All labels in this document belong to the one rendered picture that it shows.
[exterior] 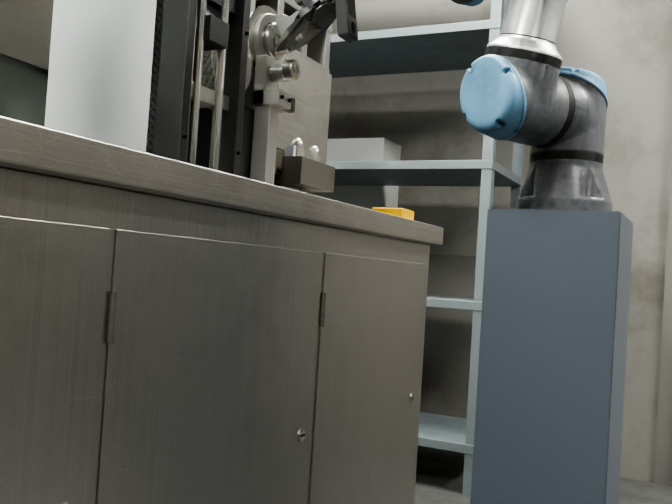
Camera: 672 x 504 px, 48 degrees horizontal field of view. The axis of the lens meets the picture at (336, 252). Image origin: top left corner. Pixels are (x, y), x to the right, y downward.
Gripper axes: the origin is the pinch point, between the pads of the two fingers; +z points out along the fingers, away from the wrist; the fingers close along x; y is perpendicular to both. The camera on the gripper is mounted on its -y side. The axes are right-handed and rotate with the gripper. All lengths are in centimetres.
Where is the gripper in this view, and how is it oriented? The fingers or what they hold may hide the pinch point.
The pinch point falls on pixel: (284, 50)
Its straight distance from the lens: 160.0
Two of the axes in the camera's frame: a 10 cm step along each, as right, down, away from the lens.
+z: -7.3, 6.0, 3.2
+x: -4.4, -0.6, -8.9
